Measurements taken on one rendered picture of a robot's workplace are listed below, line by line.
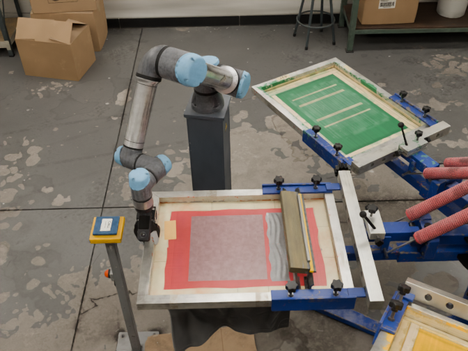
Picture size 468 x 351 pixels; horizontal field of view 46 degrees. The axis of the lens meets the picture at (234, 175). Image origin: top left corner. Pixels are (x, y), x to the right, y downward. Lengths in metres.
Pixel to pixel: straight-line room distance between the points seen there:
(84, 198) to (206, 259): 1.89
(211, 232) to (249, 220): 0.17
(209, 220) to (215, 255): 0.19
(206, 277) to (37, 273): 1.65
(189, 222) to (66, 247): 1.48
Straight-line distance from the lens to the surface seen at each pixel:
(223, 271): 2.16
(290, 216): 2.22
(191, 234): 2.30
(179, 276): 2.16
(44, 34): 5.16
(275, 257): 2.20
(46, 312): 3.40
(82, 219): 3.82
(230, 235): 2.28
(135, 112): 2.11
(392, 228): 2.26
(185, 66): 1.97
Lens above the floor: 2.65
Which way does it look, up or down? 42 degrees down
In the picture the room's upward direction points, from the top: 1 degrees counter-clockwise
